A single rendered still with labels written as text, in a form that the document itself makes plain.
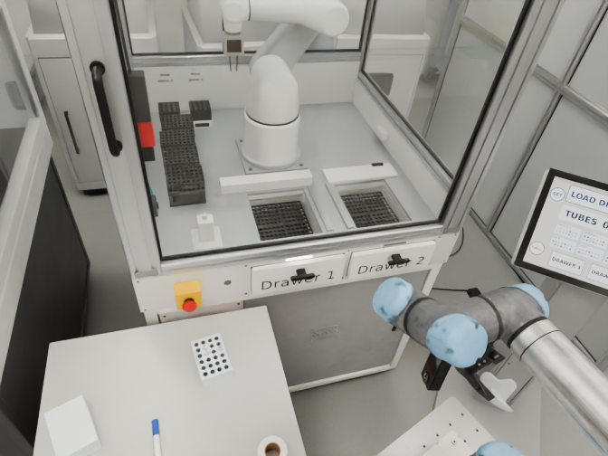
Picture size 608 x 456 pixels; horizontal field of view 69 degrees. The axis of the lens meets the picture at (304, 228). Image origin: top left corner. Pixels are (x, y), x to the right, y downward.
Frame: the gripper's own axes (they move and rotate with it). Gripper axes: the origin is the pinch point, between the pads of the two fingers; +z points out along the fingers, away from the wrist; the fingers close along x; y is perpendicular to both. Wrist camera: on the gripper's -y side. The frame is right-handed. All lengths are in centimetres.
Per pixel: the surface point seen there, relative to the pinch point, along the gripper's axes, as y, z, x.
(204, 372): -57, -34, 24
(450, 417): -21.9, 21.7, 12.8
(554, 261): 24, 31, 43
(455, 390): -47, 92, 69
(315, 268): -26, -19, 49
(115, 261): -143, -51, 147
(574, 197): 40, 24, 51
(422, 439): -28.3, 15.0, 7.5
